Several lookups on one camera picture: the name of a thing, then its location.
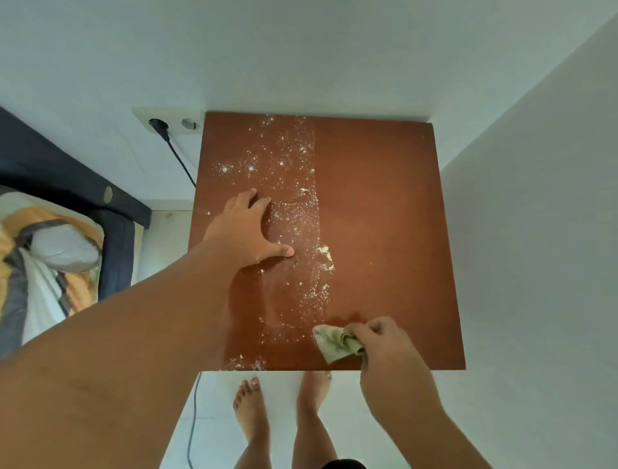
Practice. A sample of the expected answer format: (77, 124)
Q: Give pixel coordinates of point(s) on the person's leg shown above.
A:
(251, 415)
(311, 425)

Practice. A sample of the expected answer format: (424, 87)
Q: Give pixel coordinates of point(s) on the person's right leg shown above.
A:
(311, 425)

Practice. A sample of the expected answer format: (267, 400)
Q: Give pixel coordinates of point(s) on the white wall socket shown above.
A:
(174, 117)

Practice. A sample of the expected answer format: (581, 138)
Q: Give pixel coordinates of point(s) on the brown wooden bedside cabinet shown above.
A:
(386, 232)

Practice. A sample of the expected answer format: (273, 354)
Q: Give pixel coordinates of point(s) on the black shorts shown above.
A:
(344, 465)

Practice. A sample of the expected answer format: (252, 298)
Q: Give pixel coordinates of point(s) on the silver bolt cap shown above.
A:
(108, 194)

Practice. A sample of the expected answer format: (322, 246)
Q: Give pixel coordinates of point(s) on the person's left leg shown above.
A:
(251, 415)

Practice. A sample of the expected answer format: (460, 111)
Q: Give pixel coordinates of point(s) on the white mattress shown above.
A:
(67, 249)

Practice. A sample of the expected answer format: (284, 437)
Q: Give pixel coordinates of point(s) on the scattered white powder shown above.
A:
(294, 212)

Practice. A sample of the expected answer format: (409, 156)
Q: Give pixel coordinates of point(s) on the green checked cleaning cloth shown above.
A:
(333, 343)

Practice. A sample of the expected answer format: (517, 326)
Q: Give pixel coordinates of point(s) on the striped bed sheet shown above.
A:
(24, 309)

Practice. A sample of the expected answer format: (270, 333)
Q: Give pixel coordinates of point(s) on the person's left forearm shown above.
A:
(106, 367)

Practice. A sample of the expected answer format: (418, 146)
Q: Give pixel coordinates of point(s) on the person's right hand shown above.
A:
(393, 362)

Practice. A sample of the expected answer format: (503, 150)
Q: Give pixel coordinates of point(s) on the person's left hand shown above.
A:
(239, 232)

